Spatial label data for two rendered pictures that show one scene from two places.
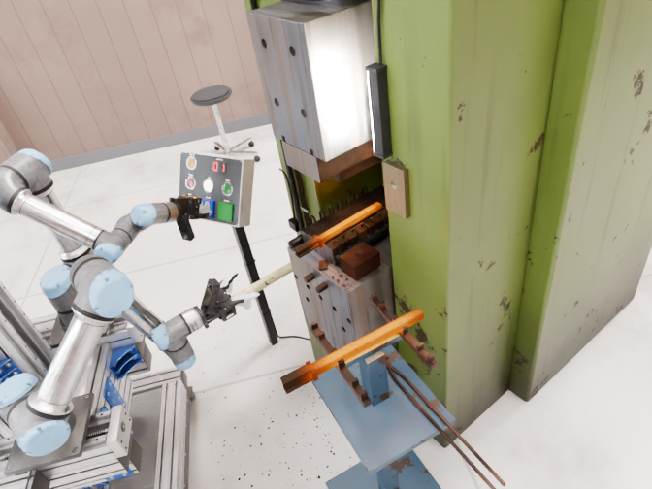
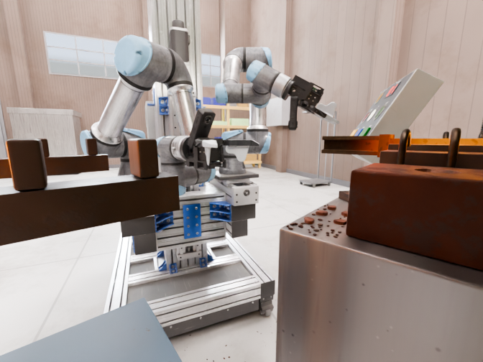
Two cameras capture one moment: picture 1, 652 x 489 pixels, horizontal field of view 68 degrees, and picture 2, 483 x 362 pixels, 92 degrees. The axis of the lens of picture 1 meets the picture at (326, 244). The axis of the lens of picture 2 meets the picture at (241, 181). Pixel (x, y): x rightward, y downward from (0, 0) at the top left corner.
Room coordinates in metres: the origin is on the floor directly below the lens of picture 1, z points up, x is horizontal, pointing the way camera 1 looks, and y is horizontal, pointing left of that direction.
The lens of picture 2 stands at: (1.10, -0.25, 1.01)
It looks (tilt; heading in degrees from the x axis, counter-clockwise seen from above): 10 degrees down; 73
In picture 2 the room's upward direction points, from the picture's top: straight up
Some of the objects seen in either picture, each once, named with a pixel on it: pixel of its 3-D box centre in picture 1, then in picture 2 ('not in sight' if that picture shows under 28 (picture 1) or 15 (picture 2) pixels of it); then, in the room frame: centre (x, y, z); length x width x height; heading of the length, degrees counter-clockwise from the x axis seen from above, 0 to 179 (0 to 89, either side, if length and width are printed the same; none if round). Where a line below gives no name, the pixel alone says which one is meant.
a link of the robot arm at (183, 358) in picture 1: (179, 349); (177, 177); (1.12, 0.55, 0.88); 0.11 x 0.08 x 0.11; 39
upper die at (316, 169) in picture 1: (348, 137); not in sight; (1.55, -0.15, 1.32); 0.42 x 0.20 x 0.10; 121
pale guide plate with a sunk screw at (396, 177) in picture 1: (396, 189); not in sight; (1.24, -0.24, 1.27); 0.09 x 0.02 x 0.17; 31
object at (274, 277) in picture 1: (268, 279); not in sight; (1.69, 0.29, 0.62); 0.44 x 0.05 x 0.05; 121
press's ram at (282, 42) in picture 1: (348, 68); not in sight; (1.52, -0.17, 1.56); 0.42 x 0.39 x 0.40; 121
